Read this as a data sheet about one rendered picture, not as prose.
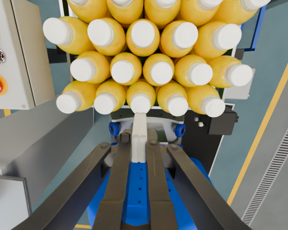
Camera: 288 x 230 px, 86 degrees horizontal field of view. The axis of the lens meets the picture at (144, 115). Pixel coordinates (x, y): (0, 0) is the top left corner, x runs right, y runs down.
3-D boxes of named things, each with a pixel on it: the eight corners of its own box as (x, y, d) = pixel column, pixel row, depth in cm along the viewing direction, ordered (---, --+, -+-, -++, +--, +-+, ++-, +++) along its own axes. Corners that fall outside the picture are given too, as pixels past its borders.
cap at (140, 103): (127, 100, 31) (126, 102, 30) (143, 90, 30) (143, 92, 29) (137, 115, 32) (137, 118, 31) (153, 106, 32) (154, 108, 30)
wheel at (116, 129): (114, 138, 45) (120, 137, 47) (114, 125, 44) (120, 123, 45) (108, 133, 49) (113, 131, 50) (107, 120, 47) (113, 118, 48)
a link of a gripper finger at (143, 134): (139, 137, 15) (147, 137, 15) (140, 112, 21) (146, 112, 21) (138, 163, 16) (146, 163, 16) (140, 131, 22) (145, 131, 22)
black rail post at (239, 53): (218, 60, 46) (233, 60, 38) (221, 49, 45) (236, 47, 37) (226, 60, 46) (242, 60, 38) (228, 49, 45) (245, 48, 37)
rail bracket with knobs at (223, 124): (190, 121, 53) (200, 135, 43) (193, 100, 50) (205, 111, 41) (219, 121, 53) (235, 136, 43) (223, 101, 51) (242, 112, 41)
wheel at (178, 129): (173, 138, 47) (179, 140, 46) (174, 124, 45) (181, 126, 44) (179, 133, 50) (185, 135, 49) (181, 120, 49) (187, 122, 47)
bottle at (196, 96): (174, 80, 48) (192, 94, 31) (196, 74, 47) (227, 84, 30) (178, 101, 50) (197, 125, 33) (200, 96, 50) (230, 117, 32)
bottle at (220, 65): (185, 69, 47) (210, 76, 29) (203, 50, 45) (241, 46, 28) (200, 84, 48) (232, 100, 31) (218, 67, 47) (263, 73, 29)
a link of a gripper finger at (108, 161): (130, 168, 14) (97, 168, 14) (133, 139, 18) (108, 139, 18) (130, 154, 13) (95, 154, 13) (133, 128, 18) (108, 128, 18)
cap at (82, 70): (93, 81, 30) (90, 83, 28) (73, 77, 30) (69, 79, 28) (95, 61, 29) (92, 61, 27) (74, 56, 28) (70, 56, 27)
